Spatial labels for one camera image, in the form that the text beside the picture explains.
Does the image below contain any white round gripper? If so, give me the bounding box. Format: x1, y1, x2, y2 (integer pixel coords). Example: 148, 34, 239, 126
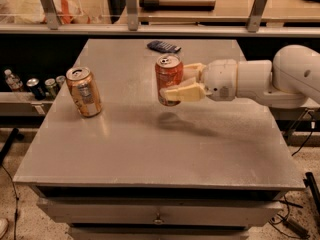
160, 59, 238, 102

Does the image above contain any red coke can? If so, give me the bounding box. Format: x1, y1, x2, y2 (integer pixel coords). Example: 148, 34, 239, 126
155, 53, 183, 106

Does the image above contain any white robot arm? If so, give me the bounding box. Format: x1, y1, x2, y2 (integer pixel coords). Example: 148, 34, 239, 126
160, 45, 320, 109

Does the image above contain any dark blue rxbar wrapper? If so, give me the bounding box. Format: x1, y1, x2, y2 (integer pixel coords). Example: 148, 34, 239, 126
147, 40, 181, 53

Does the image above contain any gold soda can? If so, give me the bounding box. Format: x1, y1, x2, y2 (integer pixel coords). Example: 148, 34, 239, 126
66, 67, 102, 117

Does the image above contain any silver shelf can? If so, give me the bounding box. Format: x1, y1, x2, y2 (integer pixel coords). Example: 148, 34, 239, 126
56, 75, 65, 87

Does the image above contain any green shelf can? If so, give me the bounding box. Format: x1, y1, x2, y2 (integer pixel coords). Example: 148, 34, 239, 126
45, 78, 59, 98

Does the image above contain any dark blue shelf can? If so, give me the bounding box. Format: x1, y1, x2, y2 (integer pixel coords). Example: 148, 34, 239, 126
27, 78, 46, 100

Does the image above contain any grey cabinet drawer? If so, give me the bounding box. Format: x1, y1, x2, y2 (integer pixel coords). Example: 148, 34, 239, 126
37, 198, 281, 228

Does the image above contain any clear plastic water bottle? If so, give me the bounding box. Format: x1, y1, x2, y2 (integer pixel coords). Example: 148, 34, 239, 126
4, 69, 23, 92

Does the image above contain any white orange plastic bag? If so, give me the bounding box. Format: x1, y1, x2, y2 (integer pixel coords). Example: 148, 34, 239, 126
14, 0, 91, 25

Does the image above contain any right metal rail bracket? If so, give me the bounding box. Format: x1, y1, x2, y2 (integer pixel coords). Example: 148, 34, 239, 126
246, 0, 268, 32

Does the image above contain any metal rail bracket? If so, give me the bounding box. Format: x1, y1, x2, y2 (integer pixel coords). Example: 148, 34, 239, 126
125, 0, 139, 31
40, 0, 61, 30
246, 0, 268, 32

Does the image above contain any middle metal rail bracket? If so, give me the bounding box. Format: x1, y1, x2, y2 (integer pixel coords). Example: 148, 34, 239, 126
125, 0, 139, 31

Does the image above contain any metal drawer handle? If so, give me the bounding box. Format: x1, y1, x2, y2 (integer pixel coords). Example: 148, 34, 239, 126
153, 209, 164, 225

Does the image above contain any left metal rail bracket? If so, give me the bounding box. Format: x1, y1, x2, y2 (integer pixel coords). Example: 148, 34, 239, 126
40, 0, 61, 30

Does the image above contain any black power adapter cable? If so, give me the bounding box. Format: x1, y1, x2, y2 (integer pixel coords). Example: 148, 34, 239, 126
268, 197, 311, 240

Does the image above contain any black floor cable left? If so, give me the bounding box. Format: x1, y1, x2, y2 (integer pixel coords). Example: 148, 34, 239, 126
0, 163, 20, 240

